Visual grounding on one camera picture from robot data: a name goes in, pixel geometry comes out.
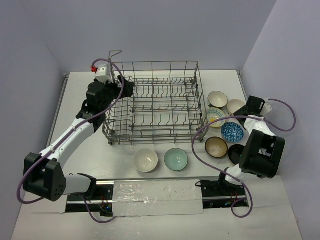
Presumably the blue inside red patterned bowl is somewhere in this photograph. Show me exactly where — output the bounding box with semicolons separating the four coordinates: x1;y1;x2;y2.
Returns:
221;122;245;143

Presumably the dark teal white bowl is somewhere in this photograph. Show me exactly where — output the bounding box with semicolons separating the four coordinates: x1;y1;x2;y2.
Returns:
207;91;228;109

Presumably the yellow dotted bowl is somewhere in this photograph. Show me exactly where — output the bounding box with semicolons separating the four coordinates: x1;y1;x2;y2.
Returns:
205;107;226;129

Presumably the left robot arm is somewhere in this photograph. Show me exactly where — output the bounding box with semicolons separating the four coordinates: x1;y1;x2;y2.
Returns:
18;75;135;202

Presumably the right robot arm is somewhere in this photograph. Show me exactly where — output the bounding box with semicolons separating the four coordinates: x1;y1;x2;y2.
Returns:
217;96;286;196

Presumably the white bowl orange rim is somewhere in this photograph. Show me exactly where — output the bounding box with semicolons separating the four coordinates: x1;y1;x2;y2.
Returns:
226;99;246;116

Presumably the black ceramic bowl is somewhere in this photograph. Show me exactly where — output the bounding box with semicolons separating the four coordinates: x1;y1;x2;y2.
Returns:
227;144;245;165

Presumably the brown rimmed cream bowl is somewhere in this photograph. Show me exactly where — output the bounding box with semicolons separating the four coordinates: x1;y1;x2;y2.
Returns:
205;136;229;159

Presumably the white ceramic bowl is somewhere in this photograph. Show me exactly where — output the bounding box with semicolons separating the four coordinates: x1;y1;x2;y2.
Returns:
133;148;159;173

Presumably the light green ceramic bowl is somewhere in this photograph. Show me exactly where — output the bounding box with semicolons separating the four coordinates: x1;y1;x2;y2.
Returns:
164;148;188;172

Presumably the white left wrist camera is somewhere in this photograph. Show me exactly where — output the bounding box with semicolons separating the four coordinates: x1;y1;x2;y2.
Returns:
91;64;113;83

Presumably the grey wire dish rack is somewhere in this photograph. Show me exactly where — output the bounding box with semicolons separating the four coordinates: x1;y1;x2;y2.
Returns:
102;60;207;145

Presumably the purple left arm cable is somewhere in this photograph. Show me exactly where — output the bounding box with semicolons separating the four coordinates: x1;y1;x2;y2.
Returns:
18;57;126;223

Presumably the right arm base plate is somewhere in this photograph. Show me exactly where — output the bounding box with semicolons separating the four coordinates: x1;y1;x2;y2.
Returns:
195;180;249;209

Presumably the aluminium mounting rail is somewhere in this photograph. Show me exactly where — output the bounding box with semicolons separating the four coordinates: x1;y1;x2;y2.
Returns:
96;176;219;185

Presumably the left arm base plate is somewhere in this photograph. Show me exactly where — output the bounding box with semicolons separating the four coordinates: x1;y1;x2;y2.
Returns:
65;180;115;217

